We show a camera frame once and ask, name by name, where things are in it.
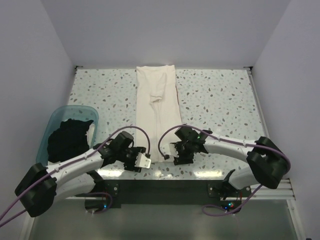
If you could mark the blue plastic basket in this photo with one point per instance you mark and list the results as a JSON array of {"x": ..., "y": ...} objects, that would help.
[{"x": 62, "y": 114}]

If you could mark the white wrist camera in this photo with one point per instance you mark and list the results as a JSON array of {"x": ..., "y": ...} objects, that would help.
[
  {"x": 169, "y": 151},
  {"x": 142, "y": 161}
]

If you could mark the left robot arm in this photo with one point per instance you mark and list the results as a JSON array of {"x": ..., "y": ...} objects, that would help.
[{"x": 42, "y": 186}]

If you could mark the white t-shirt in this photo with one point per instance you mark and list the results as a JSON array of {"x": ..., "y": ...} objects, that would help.
[{"x": 157, "y": 105}]

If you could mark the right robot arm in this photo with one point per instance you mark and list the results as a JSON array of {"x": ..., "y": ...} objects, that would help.
[{"x": 266, "y": 163}]

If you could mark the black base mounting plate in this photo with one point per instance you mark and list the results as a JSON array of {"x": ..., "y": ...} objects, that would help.
[{"x": 102, "y": 200}]

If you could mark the black clothes in basket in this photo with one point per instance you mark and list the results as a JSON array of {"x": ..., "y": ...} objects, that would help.
[{"x": 69, "y": 140}]

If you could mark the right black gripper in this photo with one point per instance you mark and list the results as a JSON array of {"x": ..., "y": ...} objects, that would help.
[{"x": 182, "y": 159}]

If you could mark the aluminium frame rail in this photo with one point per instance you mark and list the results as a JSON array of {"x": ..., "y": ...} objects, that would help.
[{"x": 285, "y": 190}]

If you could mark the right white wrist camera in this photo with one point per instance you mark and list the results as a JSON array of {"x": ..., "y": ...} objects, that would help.
[{"x": 169, "y": 151}]

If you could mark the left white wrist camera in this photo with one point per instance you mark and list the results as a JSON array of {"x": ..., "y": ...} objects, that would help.
[{"x": 142, "y": 161}]

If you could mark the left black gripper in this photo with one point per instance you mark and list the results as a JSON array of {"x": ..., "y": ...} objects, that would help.
[{"x": 131, "y": 166}]

